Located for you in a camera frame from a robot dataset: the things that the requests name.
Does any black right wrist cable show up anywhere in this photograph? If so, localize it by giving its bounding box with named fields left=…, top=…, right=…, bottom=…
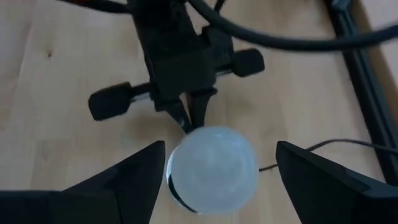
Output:
left=186, top=0, right=398, bottom=52

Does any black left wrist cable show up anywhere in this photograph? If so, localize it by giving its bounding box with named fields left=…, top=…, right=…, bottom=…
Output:
left=55, top=0, right=132, bottom=15

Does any white light bulb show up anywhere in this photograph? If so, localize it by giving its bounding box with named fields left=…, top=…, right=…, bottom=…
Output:
left=166, top=126, right=260, bottom=215

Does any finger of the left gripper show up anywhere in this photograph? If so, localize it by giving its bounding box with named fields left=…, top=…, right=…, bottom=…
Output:
left=157, top=101, right=194, bottom=135
left=185, top=88, right=218, bottom=129

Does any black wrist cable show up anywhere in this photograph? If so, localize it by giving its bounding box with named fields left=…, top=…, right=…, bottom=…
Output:
left=55, top=0, right=132, bottom=15
left=186, top=0, right=398, bottom=52

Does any thin black socket cable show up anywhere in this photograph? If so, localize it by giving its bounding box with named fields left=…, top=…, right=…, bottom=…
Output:
left=259, top=138, right=398, bottom=172

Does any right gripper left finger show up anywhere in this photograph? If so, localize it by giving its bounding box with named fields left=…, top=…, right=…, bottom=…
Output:
left=0, top=139, right=167, bottom=224

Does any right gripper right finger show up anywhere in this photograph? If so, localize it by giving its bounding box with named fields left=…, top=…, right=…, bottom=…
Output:
left=275, top=140, right=398, bottom=224

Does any beige desk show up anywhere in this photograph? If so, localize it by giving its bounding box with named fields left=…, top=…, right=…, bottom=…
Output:
left=357, top=0, right=398, bottom=103

